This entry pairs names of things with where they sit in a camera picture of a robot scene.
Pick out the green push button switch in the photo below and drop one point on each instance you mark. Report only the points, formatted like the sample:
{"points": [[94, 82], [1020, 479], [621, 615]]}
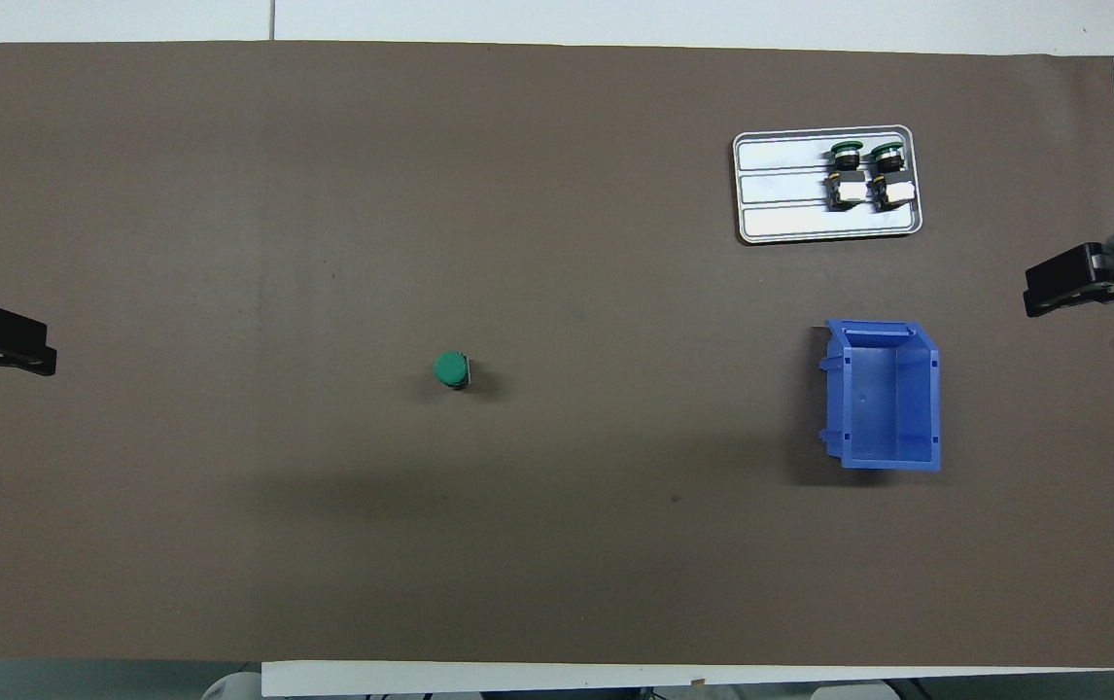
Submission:
{"points": [[895, 192], [450, 369], [849, 192]]}

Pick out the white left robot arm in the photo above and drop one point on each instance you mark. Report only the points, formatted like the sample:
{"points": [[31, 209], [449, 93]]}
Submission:
{"points": [[231, 688]]}

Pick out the blue plastic storage bin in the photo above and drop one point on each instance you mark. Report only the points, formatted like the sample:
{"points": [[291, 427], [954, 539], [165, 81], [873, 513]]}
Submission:
{"points": [[883, 408]]}

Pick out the silver metal tray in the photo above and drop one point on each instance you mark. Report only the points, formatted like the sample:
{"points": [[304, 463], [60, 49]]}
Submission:
{"points": [[781, 204]]}

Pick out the brown paper table mat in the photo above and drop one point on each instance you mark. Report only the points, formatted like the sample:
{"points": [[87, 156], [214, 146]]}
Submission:
{"points": [[615, 486]]}

